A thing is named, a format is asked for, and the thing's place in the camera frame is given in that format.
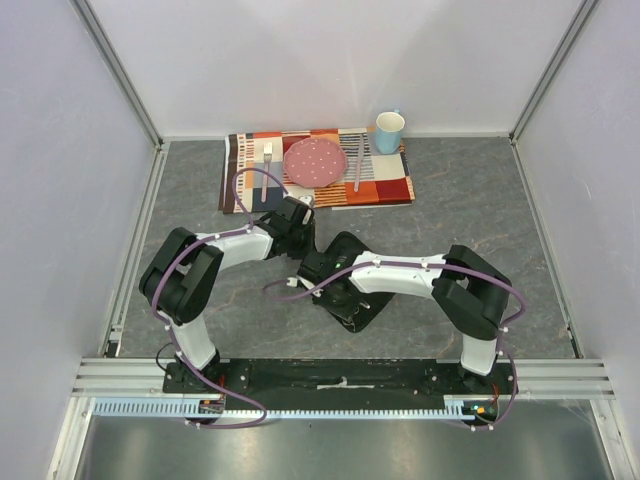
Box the black zip tool case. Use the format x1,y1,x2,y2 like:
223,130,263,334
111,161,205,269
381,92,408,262
312,231,394,333

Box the silver straight scissors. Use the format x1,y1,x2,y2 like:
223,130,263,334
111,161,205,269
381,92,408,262
349,301,370,324

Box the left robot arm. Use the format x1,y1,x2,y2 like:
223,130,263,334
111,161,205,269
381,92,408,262
139,196,315,393

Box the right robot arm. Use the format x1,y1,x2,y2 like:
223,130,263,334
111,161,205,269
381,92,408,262
297,245,511,394

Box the pink dotted plate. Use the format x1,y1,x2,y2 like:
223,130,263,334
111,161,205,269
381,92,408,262
283,138,348,189

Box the colourful patchwork placemat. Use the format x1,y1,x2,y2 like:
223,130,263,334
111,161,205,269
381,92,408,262
219,127,415,214

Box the light blue mug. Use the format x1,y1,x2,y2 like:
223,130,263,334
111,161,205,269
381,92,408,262
374,109,406,155

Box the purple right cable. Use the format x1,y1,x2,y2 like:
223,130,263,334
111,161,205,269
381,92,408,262
263,257,529,434

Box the purple cable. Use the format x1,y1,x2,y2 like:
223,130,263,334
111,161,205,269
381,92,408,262
263,257,529,434
152,168,291,431

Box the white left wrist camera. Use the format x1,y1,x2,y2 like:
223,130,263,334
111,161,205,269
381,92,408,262
298,196,314,207

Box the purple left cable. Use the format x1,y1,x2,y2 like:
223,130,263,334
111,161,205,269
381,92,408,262
152,168,291,431

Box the pink handled fork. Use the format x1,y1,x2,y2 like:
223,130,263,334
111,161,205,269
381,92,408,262
261,142,273,203

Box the pink handled knife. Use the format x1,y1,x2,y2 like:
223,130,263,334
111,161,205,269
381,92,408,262
353,133,365,193

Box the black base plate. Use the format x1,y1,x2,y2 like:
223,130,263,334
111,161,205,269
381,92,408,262
163,359,515,403

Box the light blue cable duct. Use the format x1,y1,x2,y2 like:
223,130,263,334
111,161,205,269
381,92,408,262
93,397,486,420

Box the aluminium frame rail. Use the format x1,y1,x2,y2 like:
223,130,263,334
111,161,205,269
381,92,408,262
72,358,614,399

